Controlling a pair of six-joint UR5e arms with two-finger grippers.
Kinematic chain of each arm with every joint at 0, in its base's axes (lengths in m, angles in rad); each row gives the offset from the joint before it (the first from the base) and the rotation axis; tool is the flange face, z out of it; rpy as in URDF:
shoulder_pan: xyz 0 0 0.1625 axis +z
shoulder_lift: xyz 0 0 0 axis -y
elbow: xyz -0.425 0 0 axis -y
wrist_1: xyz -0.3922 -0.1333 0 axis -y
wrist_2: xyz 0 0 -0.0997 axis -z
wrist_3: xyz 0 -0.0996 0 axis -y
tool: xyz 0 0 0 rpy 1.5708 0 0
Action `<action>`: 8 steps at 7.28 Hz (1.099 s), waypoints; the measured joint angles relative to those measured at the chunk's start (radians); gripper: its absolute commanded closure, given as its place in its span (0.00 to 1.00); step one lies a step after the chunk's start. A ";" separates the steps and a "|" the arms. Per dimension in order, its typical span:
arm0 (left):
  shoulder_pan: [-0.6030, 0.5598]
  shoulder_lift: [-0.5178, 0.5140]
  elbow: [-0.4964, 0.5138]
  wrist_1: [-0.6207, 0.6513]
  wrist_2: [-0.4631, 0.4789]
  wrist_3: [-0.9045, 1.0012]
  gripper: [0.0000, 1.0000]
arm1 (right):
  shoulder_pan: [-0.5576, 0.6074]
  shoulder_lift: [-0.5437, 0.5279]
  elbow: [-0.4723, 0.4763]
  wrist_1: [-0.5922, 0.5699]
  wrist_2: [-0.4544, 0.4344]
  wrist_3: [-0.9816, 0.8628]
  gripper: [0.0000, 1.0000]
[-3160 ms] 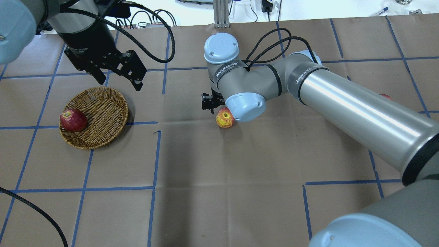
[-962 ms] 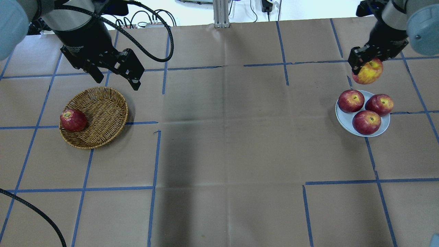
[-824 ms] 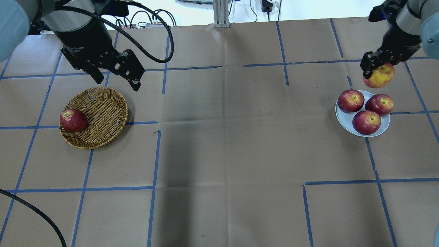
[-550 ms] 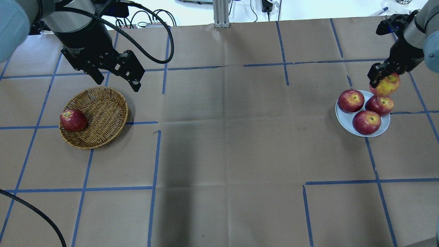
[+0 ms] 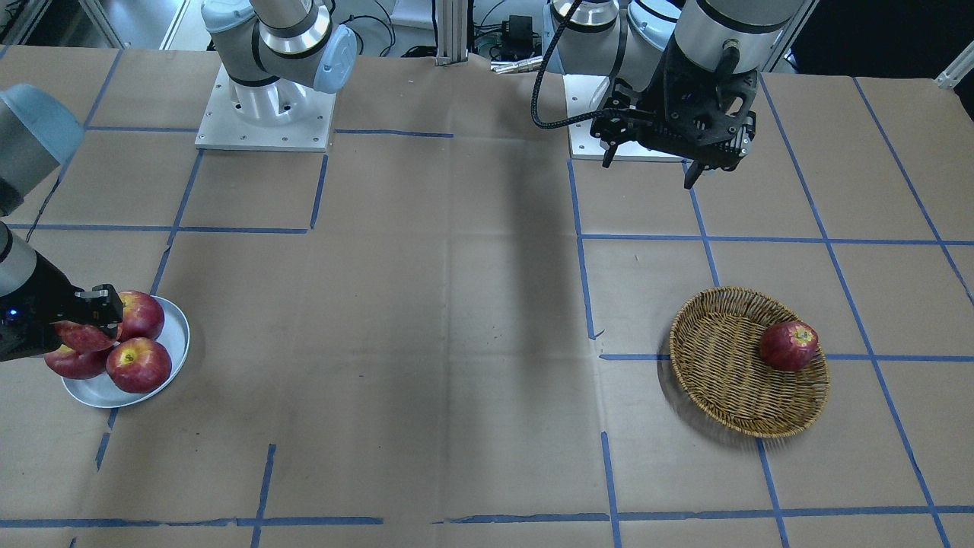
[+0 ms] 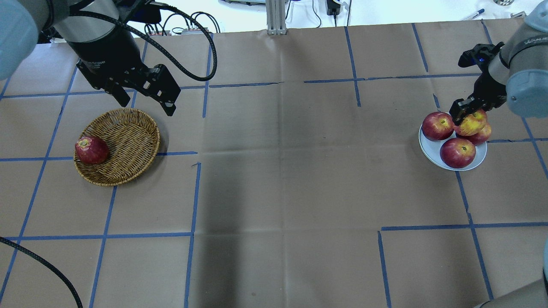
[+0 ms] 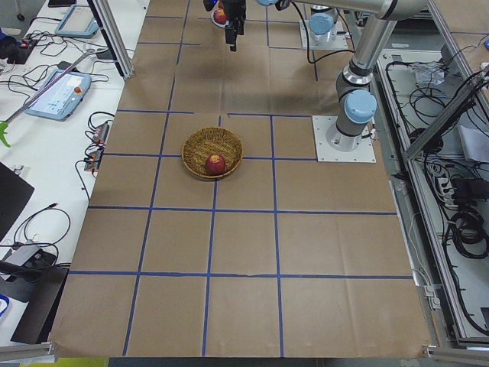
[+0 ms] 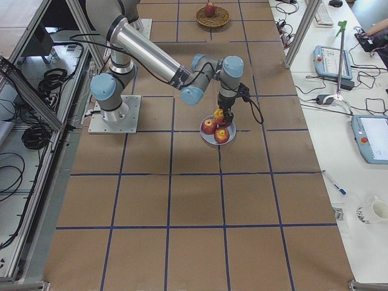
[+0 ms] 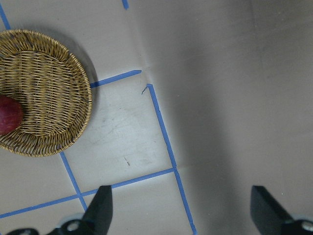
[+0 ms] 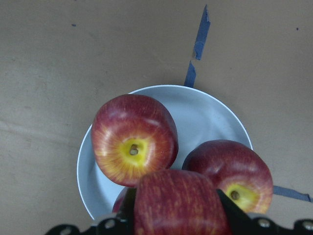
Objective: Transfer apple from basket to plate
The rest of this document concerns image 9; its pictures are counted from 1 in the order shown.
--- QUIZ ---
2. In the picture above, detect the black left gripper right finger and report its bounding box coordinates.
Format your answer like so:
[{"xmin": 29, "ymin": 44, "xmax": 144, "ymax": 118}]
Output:
[{"xmin": 250, "ymin": 186, "xmax": 313, "ymax": 235}]

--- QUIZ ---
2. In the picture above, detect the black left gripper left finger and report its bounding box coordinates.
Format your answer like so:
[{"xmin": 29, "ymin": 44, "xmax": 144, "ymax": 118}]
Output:
[{"xmin": 6, "ymin": 185, "xmax": 113, "ymax": 235}]

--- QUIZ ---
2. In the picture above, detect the brown wicker basket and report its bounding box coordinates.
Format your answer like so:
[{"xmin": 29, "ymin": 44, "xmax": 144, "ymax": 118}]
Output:
[{"xmin": 0, "ymin": 29, "xmax": 92, "ymax": 157}]

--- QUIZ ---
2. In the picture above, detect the dark red apple in basket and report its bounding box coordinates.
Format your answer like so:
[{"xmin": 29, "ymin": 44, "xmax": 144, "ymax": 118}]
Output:
[{"xmin": 0, "ymin": 94, "xmax": 23, "ymax": 135}]

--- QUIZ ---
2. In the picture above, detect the brown paper table cover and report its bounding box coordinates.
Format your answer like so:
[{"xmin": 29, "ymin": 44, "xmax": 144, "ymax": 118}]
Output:
[{"xmin": 0, "ymin": 0, "xmax": 313, "ymax": 235}]

